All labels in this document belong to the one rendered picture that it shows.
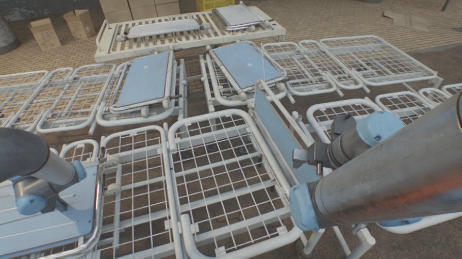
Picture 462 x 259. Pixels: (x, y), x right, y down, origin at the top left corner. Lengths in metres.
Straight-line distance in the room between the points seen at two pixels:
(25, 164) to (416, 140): 0.63
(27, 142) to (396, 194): 0.62
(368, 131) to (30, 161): 0.66
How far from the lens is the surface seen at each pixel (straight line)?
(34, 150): 0.63
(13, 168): 0.61
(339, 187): 0.30
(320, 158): 0.59
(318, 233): 1.19
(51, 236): 1.25
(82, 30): 4.82
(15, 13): 7.39
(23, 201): 0.97
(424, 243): 1.95
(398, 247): 1.85
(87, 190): 1.27
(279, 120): 1.18
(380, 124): 0.46
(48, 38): 4.77
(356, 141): 0.49
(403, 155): 0.21
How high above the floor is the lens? 1.49
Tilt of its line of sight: 41 degrees down
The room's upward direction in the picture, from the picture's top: 2 degrees counter-clockwise
